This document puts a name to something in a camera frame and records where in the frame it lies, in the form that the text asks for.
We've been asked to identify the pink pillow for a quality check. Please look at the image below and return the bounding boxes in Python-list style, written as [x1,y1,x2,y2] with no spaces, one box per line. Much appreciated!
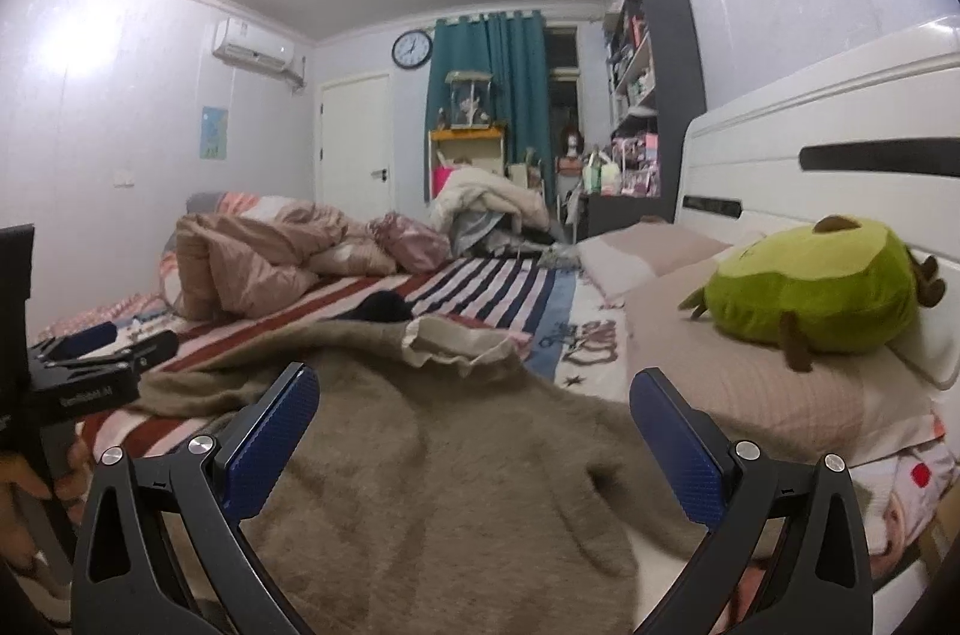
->
[576,222,727,300]
[623,260,946,466]

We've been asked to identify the teal curtain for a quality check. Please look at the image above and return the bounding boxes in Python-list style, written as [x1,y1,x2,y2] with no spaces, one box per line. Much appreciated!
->
[425,10,555,197]

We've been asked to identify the white air conditioner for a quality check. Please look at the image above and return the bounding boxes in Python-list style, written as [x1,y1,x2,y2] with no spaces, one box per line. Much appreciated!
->
[212,16,306,89]

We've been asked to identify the dark bookshelf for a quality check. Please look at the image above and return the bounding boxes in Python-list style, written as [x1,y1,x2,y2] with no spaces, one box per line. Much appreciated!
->
[584,0,706,237]

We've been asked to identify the black garment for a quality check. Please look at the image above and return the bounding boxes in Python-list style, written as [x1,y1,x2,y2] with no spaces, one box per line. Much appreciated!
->
[352,291,413,323]

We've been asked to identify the dark desk with clutter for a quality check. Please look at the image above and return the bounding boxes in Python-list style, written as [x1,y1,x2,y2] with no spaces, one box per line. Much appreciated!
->
[555,135,664,242]

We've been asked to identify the pink near pillow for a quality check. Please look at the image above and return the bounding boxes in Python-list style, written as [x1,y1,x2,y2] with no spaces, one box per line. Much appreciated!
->
[623,260,946,466]

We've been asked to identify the pink satin bag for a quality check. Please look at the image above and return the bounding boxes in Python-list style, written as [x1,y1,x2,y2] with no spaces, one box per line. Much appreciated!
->
[368,213,451,275]

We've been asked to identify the white bed headboard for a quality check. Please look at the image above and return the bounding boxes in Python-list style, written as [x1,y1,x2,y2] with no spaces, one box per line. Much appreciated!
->
[677,16,958,390]

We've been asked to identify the pink far pillow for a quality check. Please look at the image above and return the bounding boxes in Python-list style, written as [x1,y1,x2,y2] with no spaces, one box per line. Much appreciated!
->
[576,222,727,300]

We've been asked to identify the pile of cream clothes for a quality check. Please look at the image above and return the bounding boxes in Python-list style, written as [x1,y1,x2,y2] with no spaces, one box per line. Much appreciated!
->
[428,165,550,257]

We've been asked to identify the green avocado plush toy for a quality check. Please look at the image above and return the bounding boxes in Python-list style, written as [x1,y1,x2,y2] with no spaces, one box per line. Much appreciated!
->
[679,215,947,374]

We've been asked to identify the wig mannequin head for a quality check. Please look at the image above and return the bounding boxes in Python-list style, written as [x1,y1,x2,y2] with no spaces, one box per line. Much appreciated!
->
[562,124,584,159]

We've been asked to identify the round wall clock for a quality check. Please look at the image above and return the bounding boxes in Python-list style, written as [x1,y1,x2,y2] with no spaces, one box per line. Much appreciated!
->
[391,29,433,71]

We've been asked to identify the pink crumpled quilt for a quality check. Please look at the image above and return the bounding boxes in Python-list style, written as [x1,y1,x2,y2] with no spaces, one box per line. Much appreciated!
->
[160,195,397,321]

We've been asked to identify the brown fuzzy sweater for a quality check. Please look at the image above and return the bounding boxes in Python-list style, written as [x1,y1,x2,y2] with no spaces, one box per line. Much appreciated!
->
[139,317,703,633]

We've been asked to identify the yellow white cabinet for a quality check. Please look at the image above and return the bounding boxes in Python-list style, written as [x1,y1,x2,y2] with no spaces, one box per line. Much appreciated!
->
[427,125,506,200]

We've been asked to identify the glass display case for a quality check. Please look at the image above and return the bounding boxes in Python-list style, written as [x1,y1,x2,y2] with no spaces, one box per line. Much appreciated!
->
[444,70,493,130]

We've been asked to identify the blue wall poster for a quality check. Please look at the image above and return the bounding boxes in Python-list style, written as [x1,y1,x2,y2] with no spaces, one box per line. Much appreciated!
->
[199,106,228,161]

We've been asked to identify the white door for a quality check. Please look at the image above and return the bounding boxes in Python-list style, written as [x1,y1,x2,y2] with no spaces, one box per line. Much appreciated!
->
[314,73,394,222]

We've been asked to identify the person's left hand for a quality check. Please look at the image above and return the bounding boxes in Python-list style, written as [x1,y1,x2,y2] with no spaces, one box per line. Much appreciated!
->
[0,437,91,575]

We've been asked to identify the striped fleece blanket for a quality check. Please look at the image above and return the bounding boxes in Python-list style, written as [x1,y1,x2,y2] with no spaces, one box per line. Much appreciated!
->
[29,255,632,465]

